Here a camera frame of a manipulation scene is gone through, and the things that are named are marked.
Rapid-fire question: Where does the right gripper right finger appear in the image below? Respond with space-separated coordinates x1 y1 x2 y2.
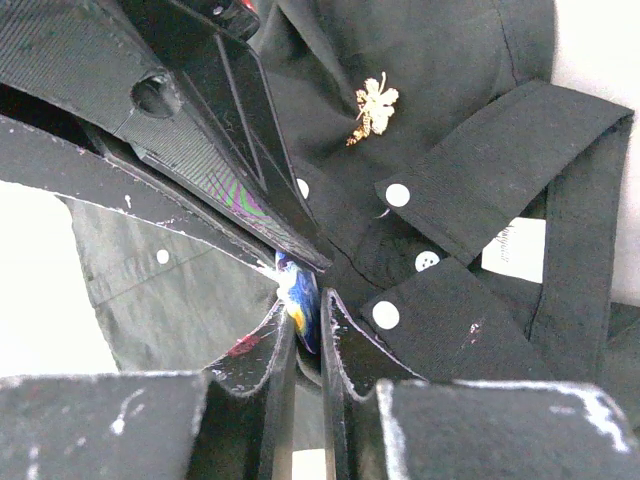
321 289 639 479

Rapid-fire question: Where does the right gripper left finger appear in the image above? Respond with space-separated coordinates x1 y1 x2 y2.
1 304 296 479

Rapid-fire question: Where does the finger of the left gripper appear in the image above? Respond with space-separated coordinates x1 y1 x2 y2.
1 1 332 271
1 115 274 270

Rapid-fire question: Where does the round blue painted brooch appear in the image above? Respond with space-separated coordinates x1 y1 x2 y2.
275 251 320 354

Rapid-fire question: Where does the gold brooch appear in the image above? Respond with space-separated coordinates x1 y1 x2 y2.
346 72 399 147

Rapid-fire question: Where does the black button shirt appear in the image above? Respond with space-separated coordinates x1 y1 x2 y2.
59 0 640 431

